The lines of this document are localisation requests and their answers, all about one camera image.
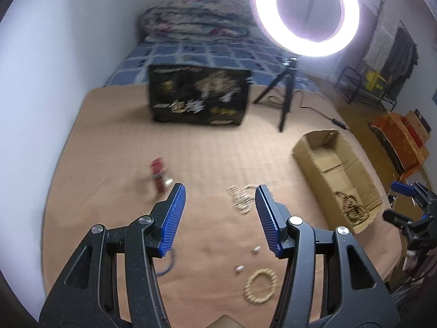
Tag black power cable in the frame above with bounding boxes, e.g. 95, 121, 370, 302
294, 90, 350, 130

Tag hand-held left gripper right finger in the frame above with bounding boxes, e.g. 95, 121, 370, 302
255, 184, 401, 328

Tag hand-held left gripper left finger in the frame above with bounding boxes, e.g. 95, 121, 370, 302
39, 183, 187, 328

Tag blue bangle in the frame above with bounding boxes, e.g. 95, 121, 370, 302
160, 251, 175, 277

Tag brown bead necklace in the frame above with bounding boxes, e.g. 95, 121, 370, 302
335, 191, 371, 228

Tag floral folded quilt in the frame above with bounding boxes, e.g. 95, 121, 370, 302
138, 0, 256, 42

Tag white ring light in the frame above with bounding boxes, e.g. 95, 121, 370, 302
250, 0, 361, 57

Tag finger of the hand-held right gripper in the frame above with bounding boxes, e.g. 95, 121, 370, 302
382, 209, 432, 238
391, 180, 437, 212

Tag long white bead necklace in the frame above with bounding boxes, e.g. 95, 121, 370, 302
228, 184, 272, 216

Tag black metal clothes rack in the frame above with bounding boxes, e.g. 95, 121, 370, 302
336, 0, 419, 110

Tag black tripod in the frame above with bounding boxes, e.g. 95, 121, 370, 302
253, 57, 303, 133

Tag white striped towel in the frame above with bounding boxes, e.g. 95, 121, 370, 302
364, 14, 398, 64

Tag blue checkered bed sheet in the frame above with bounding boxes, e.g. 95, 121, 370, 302
104, 37, 304, 89

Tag white bead bracelet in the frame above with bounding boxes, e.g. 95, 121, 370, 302
244, 269, 278, 305

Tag tan and red box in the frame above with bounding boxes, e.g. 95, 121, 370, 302
404, 109, 431, 140

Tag dark hanging clothes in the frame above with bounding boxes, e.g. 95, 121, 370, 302
384, 27, 419, 98

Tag red jewelry box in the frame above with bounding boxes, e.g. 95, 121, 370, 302
150, 158, 174, 192

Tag cardboard box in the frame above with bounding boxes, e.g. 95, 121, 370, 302
293, 129, 383, 236

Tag black printed bag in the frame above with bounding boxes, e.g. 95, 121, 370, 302
148, 64, 251, 127

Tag orange patterned cloth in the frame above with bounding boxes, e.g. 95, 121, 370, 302
370, 113, 429, 178

